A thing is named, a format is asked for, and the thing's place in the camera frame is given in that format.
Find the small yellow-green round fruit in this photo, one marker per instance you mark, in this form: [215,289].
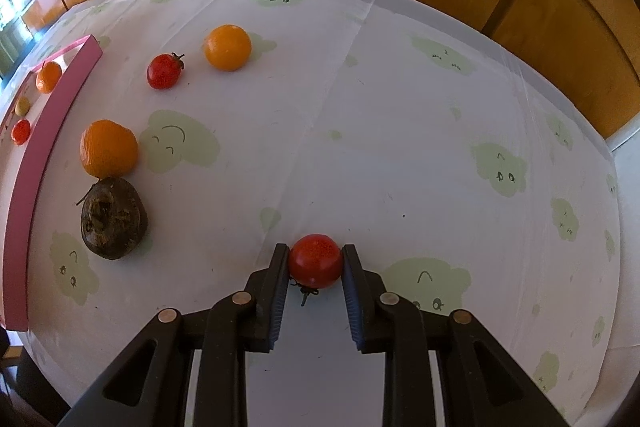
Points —
[21,107]

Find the small orange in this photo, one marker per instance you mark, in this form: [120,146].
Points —
[227,47]

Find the dark brown water chestnut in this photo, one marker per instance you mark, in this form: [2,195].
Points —
[114,218]

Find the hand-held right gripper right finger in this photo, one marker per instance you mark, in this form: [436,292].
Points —
[350,302]

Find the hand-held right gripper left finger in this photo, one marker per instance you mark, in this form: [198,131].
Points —
[272,287]

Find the pink shallow cardboard box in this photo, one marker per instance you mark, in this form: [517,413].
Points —
[55,117]

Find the cherry tomato with stem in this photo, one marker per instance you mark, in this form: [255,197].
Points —
[164,71]

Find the red cherry tomato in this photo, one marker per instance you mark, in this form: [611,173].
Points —
[21,131]
[315,259]

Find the white tablecloth with green clouds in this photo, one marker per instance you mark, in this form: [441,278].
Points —
[400,157]

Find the medium orange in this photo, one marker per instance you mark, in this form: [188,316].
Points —
[108,148]

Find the large reddish orange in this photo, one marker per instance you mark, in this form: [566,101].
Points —
[48,77]

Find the wooden door with glass panes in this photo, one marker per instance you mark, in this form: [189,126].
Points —
[10,32]

